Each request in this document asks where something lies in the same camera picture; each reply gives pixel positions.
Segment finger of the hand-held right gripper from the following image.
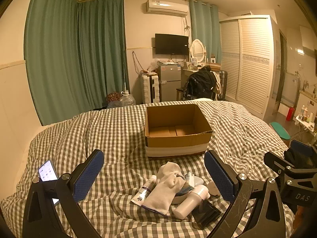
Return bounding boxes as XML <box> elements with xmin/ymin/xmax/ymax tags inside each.
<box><xmin>264</xmin><ymin>151</ymin><xmax>296</xmax><ymax>176</ymax></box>
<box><xmin>290</xmin><ymin>139</ymin><xmax>314</xmax><ymax>155</ymax></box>

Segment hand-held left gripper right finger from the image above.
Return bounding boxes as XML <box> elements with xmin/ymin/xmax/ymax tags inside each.
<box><xmin>204</xmin><ymin>149</ymin><xmax>296</xmax><ymax>238</ymax></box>

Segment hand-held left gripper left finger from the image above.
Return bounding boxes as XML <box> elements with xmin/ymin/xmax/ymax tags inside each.
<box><xmin>22</xmin><ymin>149</ymin><xmax>105</xmax><ymax>238</ymax></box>

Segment beige round pad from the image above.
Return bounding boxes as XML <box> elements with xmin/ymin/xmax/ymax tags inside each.
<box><xmin>207</xmin><ymin>182</ymin><xmax>220</xmax><ymax>196</ymax></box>

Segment white plastic bottle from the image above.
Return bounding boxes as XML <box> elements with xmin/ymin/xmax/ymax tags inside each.
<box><xmin>173</xmin><ymin>185</ymin><xmax>210</xmax><ymax>220</ymax></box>

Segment white round container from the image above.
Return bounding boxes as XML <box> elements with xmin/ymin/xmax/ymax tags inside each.
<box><xmin>173</xmin><ymin>190</ymin><xmax>192</xmax><ymax>204</ymax></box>

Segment white sock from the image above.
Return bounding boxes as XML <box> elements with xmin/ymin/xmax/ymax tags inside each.
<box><xmin>143</xmin><ymin>175</ymin><xmax>186</xmax><ymax>216</ymax></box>
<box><xmin>158</xmin><ymin>162</ymin><xmax>184</xmax><ymax>180</ymax></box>

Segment cardboard box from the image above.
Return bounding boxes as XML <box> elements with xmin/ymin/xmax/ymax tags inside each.
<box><xmin>145</xmin><ymin>104</ymin><xmax>213</xmax><ymax>158</ymax></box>

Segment green topped stool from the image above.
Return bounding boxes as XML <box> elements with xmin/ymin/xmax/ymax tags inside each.
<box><xmin>269</xmin><ymin>122</ymin><xmax>291</xmax><ymax>142</ymax></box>

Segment white shelf with bottles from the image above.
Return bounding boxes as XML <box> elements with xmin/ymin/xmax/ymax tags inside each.
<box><xmin>295</xmin><ymin>104</ymin><xmax>317</xmax><ymax>132</ymax></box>

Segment small grey tube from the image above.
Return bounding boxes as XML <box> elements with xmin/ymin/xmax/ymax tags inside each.
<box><xmin>184</xmin><ymin>172</ymin><xmax>196</xmax><ymax>189</ymax></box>

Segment smartphone with lit screen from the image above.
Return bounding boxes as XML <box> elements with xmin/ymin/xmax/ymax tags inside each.
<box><xmin>38</xmin><ymin>160</ymin><xmax>60</xmax><ymax>206</ymax></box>

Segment grey checked blanket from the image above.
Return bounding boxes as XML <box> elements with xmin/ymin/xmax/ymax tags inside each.
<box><xmin>0</xmin><ymin>99</ymin><xmax>298</xmax><ymax>238</ymax></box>

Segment white toothpaste tube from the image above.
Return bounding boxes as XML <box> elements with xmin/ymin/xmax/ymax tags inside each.
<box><xmin>131</xmin><ymin>175</ymin><xmax>157</xmax><ymax>206</ymax></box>

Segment patterned bag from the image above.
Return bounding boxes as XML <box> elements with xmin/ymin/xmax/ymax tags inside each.
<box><xmin>106</xmin><ymin>92</ymin><xmax>122</xmax><ymax>109</ymax></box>

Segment clear water jug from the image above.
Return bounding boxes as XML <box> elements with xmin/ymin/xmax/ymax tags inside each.
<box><xmin>119</xmin><ymin>91</ymin><xmax>136</xmax><ymax>107</ymax></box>

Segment dark hard suitcase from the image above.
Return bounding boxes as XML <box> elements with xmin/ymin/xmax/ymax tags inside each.
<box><xmin>215</xmin><ymin>71</ymin><xmax>228</xmax><ymax>101</ymax></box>

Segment beige tote bag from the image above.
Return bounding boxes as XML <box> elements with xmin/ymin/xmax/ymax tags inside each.
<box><xmin>212</xmin><ymin>73</ymin><xmax>221</xmax><ymax>95</ymax></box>

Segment wooden chair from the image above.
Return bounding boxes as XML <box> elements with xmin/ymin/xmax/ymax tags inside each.
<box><xmin>176</xmin><ymin>87</ymin><xmax>189</xmax><ymax>100</ymax></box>

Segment black jacket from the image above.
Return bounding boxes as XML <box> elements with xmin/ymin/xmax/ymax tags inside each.
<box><xmin>184</xmin><ymin>67</ymin><xmax>218</xmax><ymax>100</ymax></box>

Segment white louvred wardrobe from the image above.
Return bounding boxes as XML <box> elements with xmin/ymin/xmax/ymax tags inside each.
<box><xmin>219</xmin><ymin>15</ymin><xmax>280</xmax><ymax>120</ymax></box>

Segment white hard suitcase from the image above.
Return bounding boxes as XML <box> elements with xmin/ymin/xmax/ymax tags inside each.
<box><xmin>140</xmin><ymin>74</ymin><xmax>160</xmax><ymax>104</ymax></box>

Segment small silver fridge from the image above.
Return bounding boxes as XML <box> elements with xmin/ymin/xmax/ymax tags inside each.
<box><xmin>158</xmin><ymin>63</ymin><xmax>183</xmax><ymax>102</ymax></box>

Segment clear plastic bag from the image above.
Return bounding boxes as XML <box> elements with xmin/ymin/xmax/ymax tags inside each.
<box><xmin>148</xmin><ymin>59</ymin><xmax>159</xmax><ymax>73</ymax></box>

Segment white oval vanity mirror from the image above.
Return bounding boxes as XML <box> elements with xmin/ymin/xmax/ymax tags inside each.
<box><xmin>190</xmin><ymin>39</ymin><xmax>207</xmax><ymax>64</ymax></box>

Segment narrow green curtain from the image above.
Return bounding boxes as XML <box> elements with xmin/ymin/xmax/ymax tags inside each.
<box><xmin>188</xmin><ymin>0</ymin><xmax>222</xmax><ymax>63</ymax></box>

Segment white air conditioner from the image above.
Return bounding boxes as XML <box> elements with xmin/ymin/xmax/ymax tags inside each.
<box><xmin>145</xmin><ymin>0</ymin><xmax>189</xmax><ymax>17</ymax></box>

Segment black wall television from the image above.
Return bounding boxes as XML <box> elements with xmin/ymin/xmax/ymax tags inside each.
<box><xmin>155</xmin><ymin>33</ymin><xmax>189</xmax><ymax>56</ymax></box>

